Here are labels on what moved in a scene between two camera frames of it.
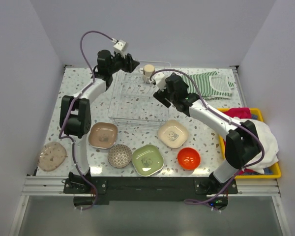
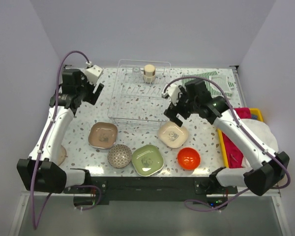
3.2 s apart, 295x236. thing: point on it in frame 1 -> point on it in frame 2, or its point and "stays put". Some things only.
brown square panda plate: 103,135 stays put
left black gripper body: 120,63 -> 88,94
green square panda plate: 147,160 stays put
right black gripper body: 160,96 -> 185,107
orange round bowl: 188,158 stays put
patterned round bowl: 119,156 stays put
